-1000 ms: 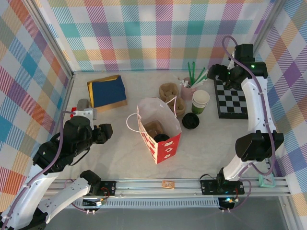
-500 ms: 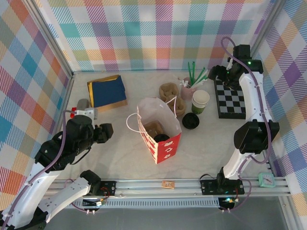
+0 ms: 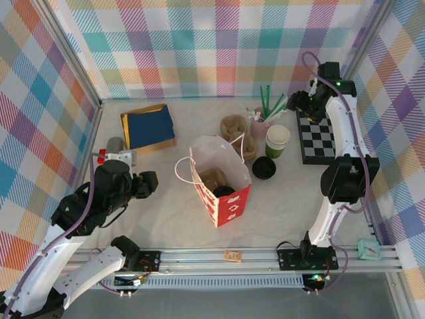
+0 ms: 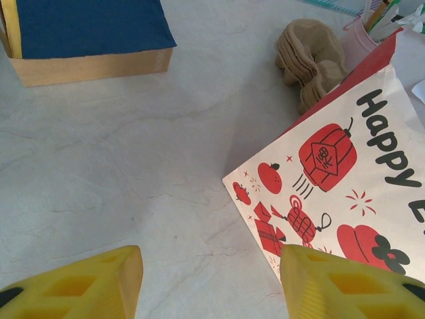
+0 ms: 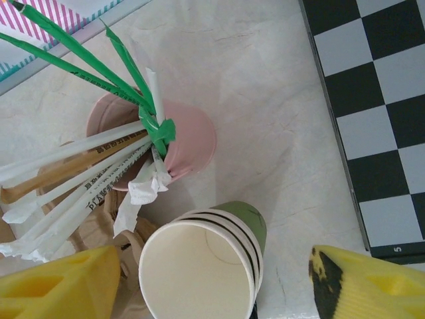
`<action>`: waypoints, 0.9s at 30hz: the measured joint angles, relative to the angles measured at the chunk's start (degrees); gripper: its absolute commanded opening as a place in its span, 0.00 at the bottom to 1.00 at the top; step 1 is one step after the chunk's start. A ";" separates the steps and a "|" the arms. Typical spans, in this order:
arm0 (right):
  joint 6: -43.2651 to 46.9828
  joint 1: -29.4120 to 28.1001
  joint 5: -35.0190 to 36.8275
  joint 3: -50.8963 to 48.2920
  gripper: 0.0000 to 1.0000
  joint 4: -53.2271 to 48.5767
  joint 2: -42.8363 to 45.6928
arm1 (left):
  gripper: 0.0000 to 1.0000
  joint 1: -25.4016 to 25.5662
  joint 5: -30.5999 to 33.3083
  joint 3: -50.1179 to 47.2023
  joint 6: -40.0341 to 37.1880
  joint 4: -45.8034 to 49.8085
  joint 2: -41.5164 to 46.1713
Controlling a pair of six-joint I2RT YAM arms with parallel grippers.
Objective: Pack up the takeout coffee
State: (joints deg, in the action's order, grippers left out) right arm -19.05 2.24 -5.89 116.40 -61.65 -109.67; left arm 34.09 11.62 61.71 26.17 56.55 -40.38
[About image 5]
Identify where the brown wrapped straw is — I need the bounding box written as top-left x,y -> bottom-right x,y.
0,132 -> 149,204

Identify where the thin white straw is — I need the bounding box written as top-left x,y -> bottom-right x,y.
145,67 -> 167,126

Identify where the black grey chess board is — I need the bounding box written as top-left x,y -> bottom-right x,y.
298,0 -> 425,265

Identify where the white straw crumpled wrapper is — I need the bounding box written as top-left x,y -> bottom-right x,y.
112,159 -> 173,239

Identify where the pink straw holder cup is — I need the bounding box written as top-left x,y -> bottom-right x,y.
86,89 -> 218,193

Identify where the stack of paper cups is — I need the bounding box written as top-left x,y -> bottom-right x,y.
138,221 -> 256,319

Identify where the white wrapped straw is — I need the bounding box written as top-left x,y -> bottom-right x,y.
0,120 -> 147,183
35,139 -> 152,207
0,156 -> 157,262
1,146 -> 153,224

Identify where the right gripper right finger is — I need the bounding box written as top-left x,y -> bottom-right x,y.
308,245 -> 425,319

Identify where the green white paper cup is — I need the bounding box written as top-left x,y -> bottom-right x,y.
191,200 -> 268,295
179,214 -> 262,302

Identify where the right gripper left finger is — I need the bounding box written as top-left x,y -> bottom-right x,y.
0,245 -> 121,319

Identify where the green wrapped straw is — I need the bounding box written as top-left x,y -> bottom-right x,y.
99,18 -> 177,157
0,31 -> 153,110
8,0 -> 157,114

